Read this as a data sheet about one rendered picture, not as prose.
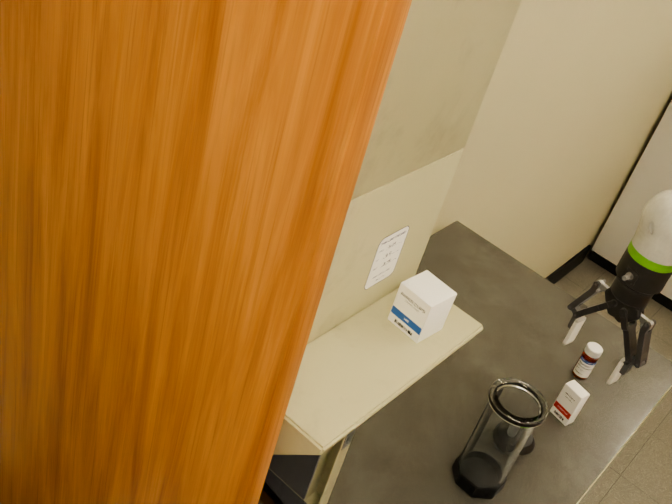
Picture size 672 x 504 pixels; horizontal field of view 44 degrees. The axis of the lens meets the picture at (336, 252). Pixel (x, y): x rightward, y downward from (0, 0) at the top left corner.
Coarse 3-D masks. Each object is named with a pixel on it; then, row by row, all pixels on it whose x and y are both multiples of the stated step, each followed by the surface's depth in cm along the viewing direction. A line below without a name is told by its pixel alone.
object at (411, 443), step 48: (432, 240) 223; (480, 240) 229; (480, 288) 211; (528, 288) 216; (480, 336) 196; (528, 336) 201; (576, 336) 205; (432, 384) 180; (480, 384) 183; (624, 384) 195; (384, 432) 166; (432, 432) 169; (576, 432) 179; (624, 432) 182; (336, 480) 154; (384, 480) 156; (432, 480) 159; (528, 480) 165; (576, 480) 168
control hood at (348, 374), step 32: (352, 320) 101; (384, 320) 103; (448, 320) 106; (320, 352) 96; (352, 352) 97; (384, 352) 98; (416, 352) 100; (448, 352) 102; (320, 384) 92; (352, 384) 93; (384, 384) 94; (288, 416) 87; (320, 416) 88; (352, 416) 89; (288, 448) 88; (320, 448) 85
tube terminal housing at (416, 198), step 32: (448, 160) 98; (384, 192) 90; (416, 192) 96; (352, 224) 88; (384, 224) 94; (416, 224) 102; (352, 256) 93; (416, 256) 108; (352, 288) 98; (384, 288) 106; (320, 320) 96; (320, 480) 140
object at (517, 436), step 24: (504, 384) 152; (528, 384) 153; (504, 408) 146; (528, 408) 153; (480, 432) 152; (504, 432) 148; (528, 432) 148; (480, 456) 153; (504, 456) 151; (480, 480) 156
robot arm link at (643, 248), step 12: (660, 192) 149; (648, 204) 149; (660, 204) 146; (648, 216) 148; (660, 216) 146; (648, 228) 148; (660, 228) 146; (636, 240) 152; (648, 240) 149; (660, 240) 147; (636, 252) 152; (648, 252) 150; (660, 252) 148; (648, 264) 151; (660, 264) 150
